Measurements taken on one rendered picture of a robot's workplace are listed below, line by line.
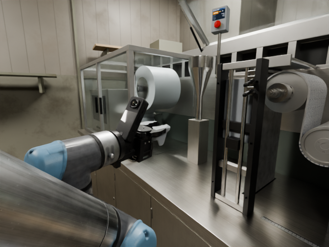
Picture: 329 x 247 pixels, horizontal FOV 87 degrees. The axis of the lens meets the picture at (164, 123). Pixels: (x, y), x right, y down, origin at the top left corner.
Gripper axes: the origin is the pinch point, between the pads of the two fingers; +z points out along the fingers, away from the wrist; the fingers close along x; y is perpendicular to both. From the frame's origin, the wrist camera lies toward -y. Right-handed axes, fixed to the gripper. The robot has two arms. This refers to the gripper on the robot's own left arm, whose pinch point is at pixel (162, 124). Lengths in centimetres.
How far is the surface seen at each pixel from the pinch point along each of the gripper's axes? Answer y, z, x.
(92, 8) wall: -109, 148, -262
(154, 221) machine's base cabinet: 56, 17, -9
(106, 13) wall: -107, 169, -252
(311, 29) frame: -42, 62, 32
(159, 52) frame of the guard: -29, 51, -42
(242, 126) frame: -0.9, 20.0, 20.2
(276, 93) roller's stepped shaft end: -13.5, 21.3, 27.5
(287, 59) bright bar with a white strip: -24.4, 26.7, 27.7
